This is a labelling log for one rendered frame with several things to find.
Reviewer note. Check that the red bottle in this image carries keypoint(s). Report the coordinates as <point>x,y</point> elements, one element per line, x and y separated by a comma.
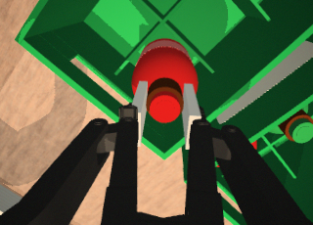
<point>166,65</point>
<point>254,144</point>

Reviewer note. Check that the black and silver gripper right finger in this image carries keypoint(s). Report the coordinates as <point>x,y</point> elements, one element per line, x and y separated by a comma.
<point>259,194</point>

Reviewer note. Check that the green crate with dividers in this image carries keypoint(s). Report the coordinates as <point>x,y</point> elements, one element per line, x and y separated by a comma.
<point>232,44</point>
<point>284,91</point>

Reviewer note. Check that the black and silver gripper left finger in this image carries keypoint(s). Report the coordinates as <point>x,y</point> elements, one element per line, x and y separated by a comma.
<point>58,193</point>

